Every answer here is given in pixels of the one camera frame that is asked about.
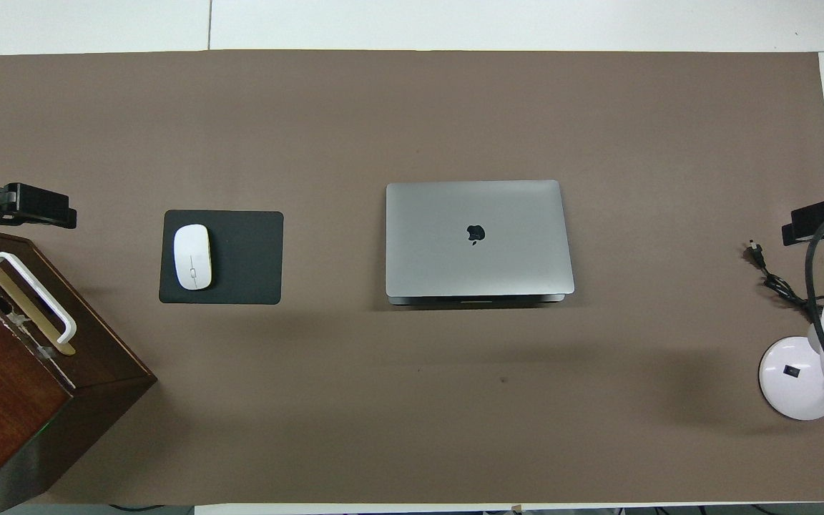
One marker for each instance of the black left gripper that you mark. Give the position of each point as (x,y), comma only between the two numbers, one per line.
(22,206)

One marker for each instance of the silver laptop with black logo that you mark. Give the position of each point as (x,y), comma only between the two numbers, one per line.
(498,265)

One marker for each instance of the white computer mouse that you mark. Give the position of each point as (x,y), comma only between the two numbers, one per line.
(192,257)

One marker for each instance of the white desk lamp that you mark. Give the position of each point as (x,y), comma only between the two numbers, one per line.
(798,379)

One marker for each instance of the black mouse pad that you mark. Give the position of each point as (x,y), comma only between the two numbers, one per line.
(247,257)

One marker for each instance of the brown table mat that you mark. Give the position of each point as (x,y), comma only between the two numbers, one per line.
(383,400)

